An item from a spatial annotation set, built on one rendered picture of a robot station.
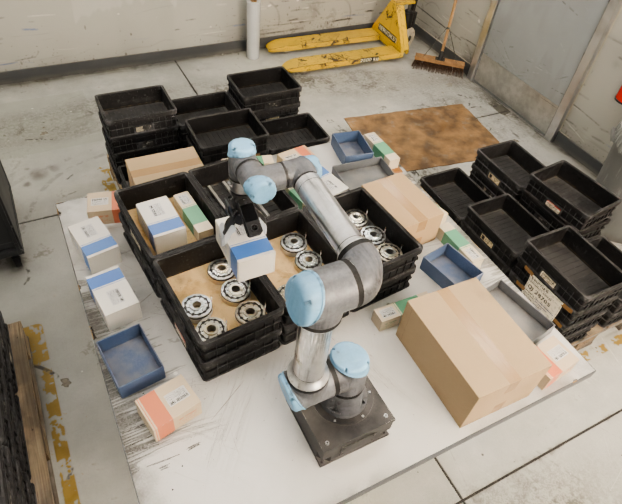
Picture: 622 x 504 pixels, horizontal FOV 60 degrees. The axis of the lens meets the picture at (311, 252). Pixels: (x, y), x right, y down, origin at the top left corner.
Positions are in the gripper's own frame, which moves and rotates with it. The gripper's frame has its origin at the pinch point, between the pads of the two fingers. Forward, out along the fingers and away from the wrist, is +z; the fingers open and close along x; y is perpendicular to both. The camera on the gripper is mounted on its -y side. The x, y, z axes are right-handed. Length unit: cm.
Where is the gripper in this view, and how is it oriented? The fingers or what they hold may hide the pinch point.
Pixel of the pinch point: (244, 241)
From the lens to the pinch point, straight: 169.3
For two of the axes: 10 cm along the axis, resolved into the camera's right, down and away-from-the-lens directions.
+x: -8.9, 2.7, -3.7
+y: -4.5, -6.7, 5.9
